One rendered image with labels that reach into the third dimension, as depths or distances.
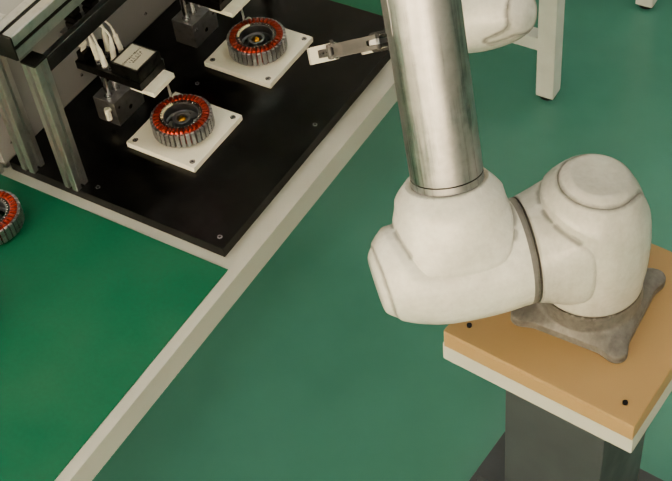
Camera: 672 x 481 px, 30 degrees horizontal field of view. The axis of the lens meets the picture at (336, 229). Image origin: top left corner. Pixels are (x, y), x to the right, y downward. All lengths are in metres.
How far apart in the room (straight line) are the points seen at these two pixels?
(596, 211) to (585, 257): 0.07
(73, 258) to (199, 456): 0.76
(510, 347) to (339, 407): 0.96
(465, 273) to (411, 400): 1.11
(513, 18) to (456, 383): 1.06
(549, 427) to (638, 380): 0.27
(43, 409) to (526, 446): 0.80
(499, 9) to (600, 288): 0.48
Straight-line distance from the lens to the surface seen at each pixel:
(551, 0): 3.20
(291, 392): 2.81
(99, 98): 2.31
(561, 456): 2.13
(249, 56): 2.34
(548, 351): 1.87
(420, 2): 1.57
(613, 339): 1.87
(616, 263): 1.75
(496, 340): 1.88
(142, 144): 2.26
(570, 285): 1.75
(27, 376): 2.01
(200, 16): 2.44
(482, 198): 1.67
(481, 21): 2.00
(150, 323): 2.01
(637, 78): 3.50
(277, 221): 2.12
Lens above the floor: 2.28
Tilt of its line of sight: 47 degrees down
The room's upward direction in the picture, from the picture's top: 8 degrees counter-clockwise
